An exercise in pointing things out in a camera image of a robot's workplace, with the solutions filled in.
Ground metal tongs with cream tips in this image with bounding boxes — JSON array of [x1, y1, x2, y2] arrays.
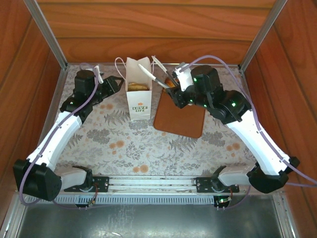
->
[[137, 55, 179, 89]]

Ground brown square board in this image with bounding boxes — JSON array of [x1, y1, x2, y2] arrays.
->
[[153, 85, 206, 139]]

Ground floral patterned tablecloth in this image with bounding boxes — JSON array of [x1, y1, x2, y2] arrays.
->
[[43, 63, 280, 177]]

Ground small green-lit circuit board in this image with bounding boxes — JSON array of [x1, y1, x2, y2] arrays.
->
[[215, 195, 233, 212]]

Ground shiny steel sheet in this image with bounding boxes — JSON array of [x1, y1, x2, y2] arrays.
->
[[14, 194, 288, 238]]

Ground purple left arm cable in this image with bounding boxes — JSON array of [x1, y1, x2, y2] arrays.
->
[[19, 62, 100, 211]]

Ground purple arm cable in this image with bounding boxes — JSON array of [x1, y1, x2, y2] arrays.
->
[[19, 62, 100, 211], [180, 55, 317, 210]]

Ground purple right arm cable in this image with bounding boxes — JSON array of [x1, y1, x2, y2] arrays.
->
[[180, 55, 317, 210]]

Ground white paper bag with handles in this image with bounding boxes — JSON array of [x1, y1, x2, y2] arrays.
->
[[114, 56, 156, 121]]

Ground aluminium frame post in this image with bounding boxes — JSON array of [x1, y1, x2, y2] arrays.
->
[[24, 0, 68, 70], [238, 0, 288, 72]]

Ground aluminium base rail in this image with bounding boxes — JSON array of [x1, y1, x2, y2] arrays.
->
[[18, 174, 284, 197]]

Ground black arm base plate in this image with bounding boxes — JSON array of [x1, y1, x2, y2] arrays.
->
[[63, 175, 110, 193], [195, 176, 241, 194]]

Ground slotted grey cable duct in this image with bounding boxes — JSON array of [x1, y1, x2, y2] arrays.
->
[[26, 194, 216, 206]]

